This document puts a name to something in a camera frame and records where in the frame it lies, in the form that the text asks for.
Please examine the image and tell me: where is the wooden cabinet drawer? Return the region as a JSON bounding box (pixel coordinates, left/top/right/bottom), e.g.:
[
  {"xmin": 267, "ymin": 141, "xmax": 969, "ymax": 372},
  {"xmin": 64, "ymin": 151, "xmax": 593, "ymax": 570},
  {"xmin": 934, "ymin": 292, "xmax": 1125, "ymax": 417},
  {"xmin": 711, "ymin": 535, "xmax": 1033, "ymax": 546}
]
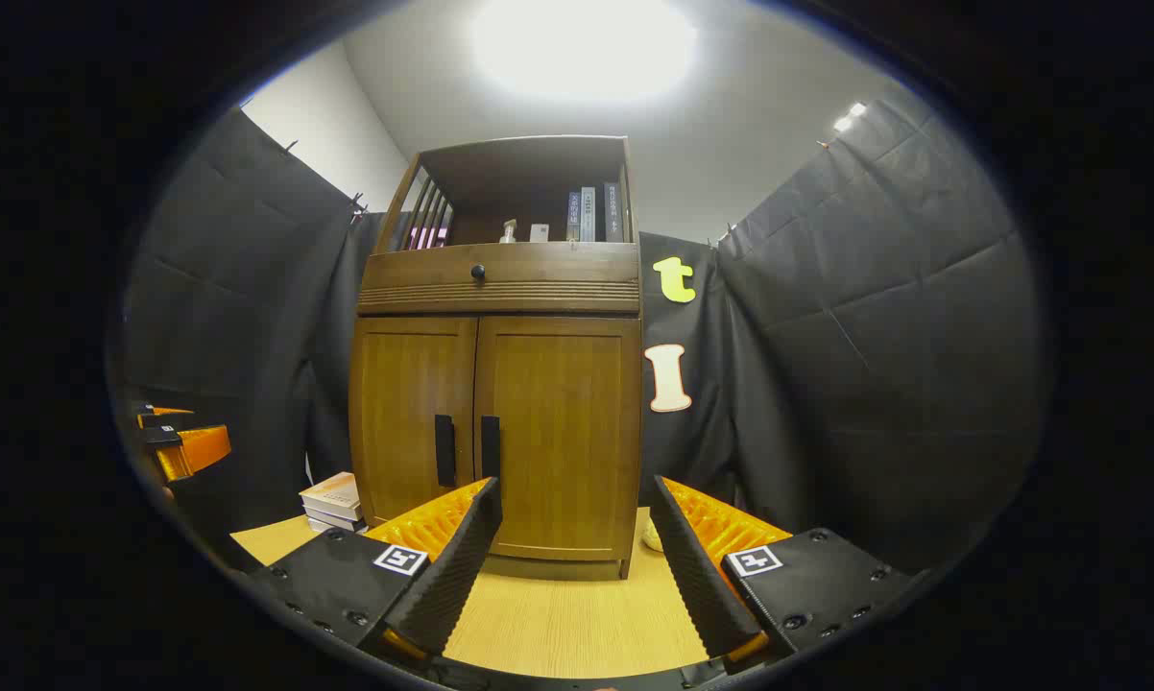
[{"xmin": 359, "ymin": 242, "xmax": 641, "ymax": 315}]

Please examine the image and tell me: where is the black backdrop cloth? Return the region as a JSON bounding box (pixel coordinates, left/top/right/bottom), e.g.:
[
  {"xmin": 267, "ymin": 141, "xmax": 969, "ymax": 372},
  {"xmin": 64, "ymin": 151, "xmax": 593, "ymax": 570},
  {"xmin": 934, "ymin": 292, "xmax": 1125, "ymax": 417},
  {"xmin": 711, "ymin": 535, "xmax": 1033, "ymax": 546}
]
[{"xmin": 116, "ymin": 91, "xmax": 1053, "ymax": 577}]

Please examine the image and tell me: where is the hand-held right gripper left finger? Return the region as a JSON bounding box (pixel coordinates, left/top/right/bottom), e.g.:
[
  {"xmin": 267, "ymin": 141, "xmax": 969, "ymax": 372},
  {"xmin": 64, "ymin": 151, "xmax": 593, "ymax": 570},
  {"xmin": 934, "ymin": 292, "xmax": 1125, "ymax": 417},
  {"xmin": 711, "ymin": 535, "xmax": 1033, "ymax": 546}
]
[{"xmin": 249, "ymin": 477, "xmax": 503, "ymax": 661}]

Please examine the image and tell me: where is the wooden double-door shoe cabinet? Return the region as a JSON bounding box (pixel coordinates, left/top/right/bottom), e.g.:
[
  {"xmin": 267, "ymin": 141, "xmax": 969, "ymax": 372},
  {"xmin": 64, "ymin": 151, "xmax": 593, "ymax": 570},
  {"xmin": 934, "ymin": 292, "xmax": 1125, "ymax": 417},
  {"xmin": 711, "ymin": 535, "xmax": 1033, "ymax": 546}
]
[{"xmin": 349, "ymin": 134, "xmax": 643, "ymax": 581}]

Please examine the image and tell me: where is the tan cover book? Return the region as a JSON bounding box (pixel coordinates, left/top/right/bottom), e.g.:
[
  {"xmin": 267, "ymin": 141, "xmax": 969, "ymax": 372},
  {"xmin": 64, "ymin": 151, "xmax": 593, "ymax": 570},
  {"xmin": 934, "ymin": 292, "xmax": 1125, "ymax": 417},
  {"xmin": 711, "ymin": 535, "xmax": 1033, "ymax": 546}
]
[{"xmin": 299, "ymin": 472, "xmax": 363, "ymax": 519}]

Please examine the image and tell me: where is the wooden shoe cabinet door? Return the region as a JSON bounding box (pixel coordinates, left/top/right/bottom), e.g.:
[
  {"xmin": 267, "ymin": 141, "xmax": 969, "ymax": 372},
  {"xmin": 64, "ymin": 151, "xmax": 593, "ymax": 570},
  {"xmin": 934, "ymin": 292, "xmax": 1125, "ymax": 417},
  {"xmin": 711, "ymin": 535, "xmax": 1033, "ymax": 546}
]
[
  {"xmin": 476, "ymin": 317, "xmax": 641, "ymax": 562},
  {"xmin": 351, "ymin": 319, "xmax": 479, "ymax": 527}
]

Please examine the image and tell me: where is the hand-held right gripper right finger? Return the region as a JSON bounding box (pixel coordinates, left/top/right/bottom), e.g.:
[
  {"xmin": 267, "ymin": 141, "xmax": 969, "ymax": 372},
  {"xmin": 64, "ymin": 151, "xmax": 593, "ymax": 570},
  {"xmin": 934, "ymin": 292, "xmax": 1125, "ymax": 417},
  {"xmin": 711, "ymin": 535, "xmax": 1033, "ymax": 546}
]
[{"xmin": 649, "ymin": 475, "xmax": 924, "ymax": 663}]

